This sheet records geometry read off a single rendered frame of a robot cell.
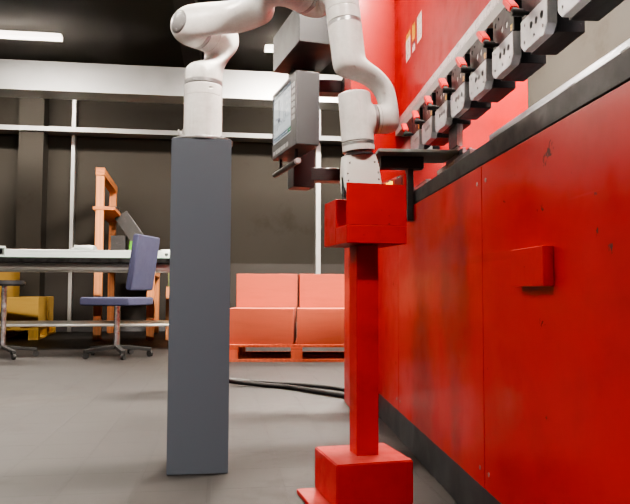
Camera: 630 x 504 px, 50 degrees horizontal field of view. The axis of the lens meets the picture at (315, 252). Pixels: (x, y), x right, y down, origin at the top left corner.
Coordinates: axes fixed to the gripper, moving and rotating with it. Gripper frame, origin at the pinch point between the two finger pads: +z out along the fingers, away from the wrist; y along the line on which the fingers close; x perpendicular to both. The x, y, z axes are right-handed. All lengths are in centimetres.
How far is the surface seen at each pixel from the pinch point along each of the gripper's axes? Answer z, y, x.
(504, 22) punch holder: -45, -37, 15
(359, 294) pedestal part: 20.6, 2.2, -2.0
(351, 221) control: 2.2, 5.2, 5.0
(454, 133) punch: -29, -49, -40
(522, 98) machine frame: -61, -126, -115
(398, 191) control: -4.7, -8.0, 4.9
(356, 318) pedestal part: 26.7, 3.5, -2.2
